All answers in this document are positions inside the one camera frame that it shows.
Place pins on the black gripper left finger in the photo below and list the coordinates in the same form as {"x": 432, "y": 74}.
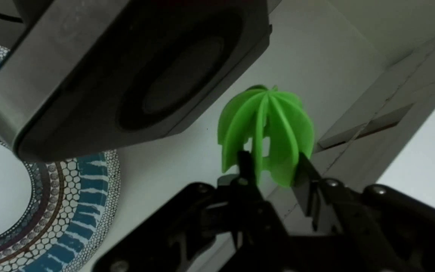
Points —
{"x": 237, "y": 220}

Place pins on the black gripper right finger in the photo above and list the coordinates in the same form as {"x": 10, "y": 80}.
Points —
{"x": 368, "y": 220}

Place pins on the green ribbed plastic object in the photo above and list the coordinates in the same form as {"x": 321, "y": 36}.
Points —
{"x": 272, "y": 125}

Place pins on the black silver coffee machine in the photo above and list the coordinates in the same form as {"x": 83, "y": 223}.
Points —
{"x": 101, "y": 75}

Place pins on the blue white patterned plate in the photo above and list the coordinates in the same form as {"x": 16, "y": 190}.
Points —
{"x": 66, "y": 216}

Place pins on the white wall cabinet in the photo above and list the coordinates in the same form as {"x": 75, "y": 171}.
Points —
{"x": 418, "y": 75}

